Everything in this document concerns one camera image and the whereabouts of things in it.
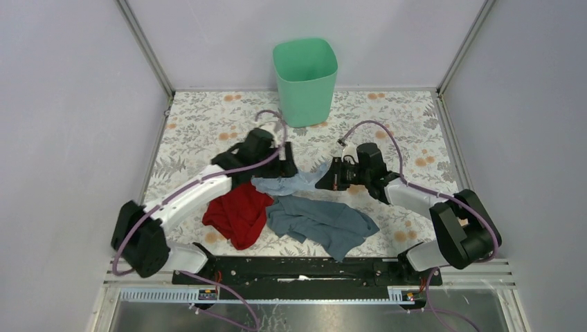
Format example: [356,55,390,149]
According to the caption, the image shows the white slotted cable duct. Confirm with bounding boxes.
[119,287,416,305]

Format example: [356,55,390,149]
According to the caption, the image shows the red cloth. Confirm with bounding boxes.
[202,182,273,250]

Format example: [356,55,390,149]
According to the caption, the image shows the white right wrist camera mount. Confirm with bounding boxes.
[337,138,358,163]

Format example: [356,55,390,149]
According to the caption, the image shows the grey-blue cloth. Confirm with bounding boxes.
[266,196,379,261]

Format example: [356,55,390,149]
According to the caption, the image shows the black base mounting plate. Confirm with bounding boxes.
[198,256,442,297]

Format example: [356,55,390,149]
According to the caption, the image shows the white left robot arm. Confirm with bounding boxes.
[111,128,298,284]

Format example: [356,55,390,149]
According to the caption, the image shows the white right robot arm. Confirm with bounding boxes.
[315,143,502,285]

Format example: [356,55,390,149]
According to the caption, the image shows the light blue plastic trash bag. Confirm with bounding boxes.
[251,162,330,196]

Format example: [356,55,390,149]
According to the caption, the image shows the green plastic trash bin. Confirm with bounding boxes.
[272,37,338,128]

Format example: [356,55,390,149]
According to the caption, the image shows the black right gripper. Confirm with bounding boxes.
[315,158,370,192]

